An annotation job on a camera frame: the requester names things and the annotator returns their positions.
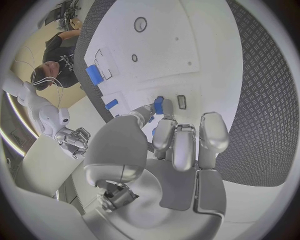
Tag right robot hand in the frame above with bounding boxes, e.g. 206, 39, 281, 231
54, 126, 92, 160

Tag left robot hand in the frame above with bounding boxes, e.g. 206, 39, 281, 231
81, 98, 231, 240

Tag white task board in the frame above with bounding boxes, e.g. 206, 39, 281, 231
82, 0, 244, 153

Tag small blue block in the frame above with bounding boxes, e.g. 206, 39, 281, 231
104, 98, 120, 111

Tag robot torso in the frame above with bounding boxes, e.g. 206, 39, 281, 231
0, 89, 41, 170

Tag large blue block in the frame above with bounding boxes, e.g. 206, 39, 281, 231
85, 64, 105, 87

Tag person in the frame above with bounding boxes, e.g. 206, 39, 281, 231
29, 28, 84, 92

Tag desk with monitors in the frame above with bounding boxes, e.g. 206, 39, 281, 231
36, 0, 84, 32

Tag white cable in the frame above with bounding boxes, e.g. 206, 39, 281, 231
31, 79, 60, 109
31, 76, 64, 110

